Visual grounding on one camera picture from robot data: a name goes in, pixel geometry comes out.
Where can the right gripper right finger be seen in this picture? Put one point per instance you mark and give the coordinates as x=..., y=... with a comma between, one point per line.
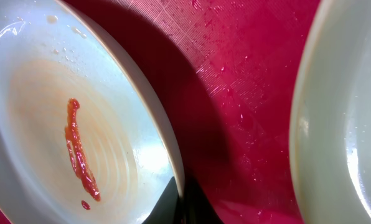
x=197, y=208

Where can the white plate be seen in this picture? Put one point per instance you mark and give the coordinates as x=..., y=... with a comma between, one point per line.
x=83, y=136
x=330, y=125

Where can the red plastic tray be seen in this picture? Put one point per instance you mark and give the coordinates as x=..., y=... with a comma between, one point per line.
x=224, y=71

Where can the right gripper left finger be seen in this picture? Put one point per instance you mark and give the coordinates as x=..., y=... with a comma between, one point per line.
x=168, y=209

